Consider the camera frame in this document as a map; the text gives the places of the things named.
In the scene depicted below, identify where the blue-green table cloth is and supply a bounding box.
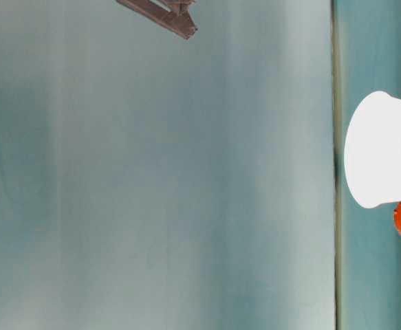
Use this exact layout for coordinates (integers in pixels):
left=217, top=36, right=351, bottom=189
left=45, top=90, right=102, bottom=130
left=332, top=0, right=401, bottom=330

